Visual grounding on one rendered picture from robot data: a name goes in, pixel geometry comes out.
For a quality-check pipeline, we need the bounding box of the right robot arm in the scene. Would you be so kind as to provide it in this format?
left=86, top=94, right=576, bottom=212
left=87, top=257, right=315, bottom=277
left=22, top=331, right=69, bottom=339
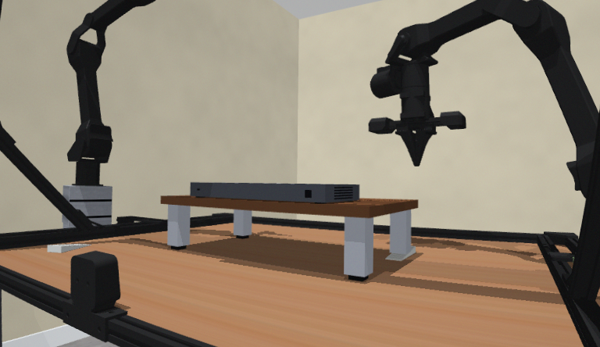
left=370, top=0, right=599, bottom=198

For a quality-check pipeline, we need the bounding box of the brown wooden stand with grey legs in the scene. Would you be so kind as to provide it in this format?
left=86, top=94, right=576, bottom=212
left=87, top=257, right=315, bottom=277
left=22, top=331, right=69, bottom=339
left=161, top=195, right=418, bottom=281

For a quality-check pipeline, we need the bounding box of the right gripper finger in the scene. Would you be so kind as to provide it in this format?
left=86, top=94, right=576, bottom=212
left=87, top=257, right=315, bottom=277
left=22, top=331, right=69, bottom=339
left=395, top=131, right=416, bottom=166
left=416, top=129, right=437, bottom=166

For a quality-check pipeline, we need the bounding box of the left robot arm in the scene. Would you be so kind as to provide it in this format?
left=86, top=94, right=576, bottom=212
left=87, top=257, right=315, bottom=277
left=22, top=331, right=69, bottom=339
left=66, top=0, right=155, bottom=186

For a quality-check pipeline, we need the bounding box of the dark grey network switch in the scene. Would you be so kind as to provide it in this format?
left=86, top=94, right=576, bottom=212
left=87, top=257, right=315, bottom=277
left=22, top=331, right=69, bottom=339
left=190, top=182, right=359, bottom=204

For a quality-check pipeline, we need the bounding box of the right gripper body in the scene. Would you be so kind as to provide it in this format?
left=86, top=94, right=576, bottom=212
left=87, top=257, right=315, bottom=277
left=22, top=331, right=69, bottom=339
left=369, top=86, right=466, bottom=134

